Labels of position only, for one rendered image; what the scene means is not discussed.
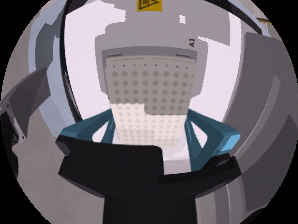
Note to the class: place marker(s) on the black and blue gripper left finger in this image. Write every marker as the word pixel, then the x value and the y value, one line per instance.
pixel 85 129

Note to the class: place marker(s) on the white real-time pcr cycler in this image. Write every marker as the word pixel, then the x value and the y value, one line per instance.
pixel 243 80

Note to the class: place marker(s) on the white well pcr plate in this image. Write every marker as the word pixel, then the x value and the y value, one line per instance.
pixel 150 97

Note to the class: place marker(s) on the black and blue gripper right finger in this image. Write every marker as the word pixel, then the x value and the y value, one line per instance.
pixel 221 138

